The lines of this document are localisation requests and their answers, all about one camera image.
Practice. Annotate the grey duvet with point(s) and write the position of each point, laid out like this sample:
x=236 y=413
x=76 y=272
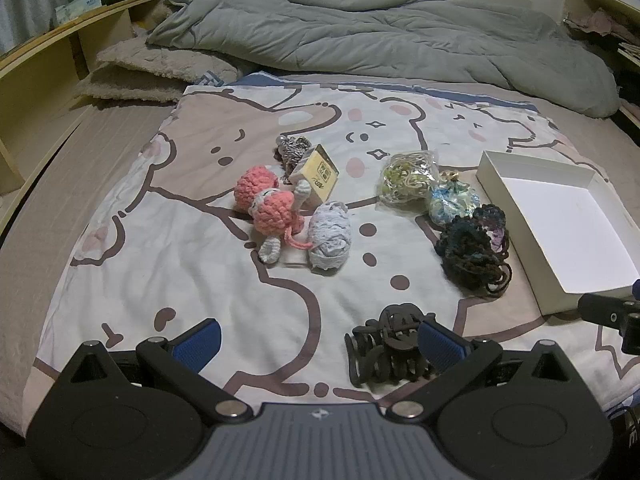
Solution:
x=380 y=30

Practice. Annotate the wooden headboard shelf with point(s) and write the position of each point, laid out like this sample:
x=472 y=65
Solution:
x=45 y=75

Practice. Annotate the black hair claw clip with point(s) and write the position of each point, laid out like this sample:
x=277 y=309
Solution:
x=387 y=357

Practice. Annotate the white cardboard box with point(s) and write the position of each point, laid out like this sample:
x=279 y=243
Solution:
x=575 y=220

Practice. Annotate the small yellow cardboard box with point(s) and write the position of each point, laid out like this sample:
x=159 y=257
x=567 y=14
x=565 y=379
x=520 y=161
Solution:
x=317 y=172

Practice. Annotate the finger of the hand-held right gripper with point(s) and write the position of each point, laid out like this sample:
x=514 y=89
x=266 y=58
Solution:
x=607 y=314

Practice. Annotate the grey yarn ball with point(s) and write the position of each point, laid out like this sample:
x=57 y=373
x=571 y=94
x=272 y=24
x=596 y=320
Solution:
x=327 y=237

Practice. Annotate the purple scrunchie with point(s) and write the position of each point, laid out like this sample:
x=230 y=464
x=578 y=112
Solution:
x=500 y=239

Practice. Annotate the tissue pack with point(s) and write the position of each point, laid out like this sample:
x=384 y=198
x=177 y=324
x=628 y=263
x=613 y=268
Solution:
x=77 y=7

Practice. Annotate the beige fluffy pillow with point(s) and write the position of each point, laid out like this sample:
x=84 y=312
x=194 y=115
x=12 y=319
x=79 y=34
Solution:
x=140 y=70

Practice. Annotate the blue floral scrunchie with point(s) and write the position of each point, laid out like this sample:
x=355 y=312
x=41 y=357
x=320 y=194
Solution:
x=447 y=205

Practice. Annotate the bear printed blanket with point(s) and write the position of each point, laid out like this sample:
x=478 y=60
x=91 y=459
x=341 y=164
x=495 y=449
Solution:
x=175 y=240

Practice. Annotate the wooden bedside shelf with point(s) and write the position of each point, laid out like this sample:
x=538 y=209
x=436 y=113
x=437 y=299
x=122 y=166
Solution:
x=607 y=5

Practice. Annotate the pink crochet doll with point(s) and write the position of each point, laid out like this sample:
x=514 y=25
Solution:
x=272 y=210

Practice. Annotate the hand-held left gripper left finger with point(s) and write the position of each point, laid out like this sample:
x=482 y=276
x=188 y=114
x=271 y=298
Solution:
x=197 y=345

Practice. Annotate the dark knitted scrunchie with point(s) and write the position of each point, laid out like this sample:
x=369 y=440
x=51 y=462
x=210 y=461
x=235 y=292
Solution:
x=467 y=240

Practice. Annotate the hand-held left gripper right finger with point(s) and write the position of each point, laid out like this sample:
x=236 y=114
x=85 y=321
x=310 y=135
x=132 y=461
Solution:
x=442 y=346

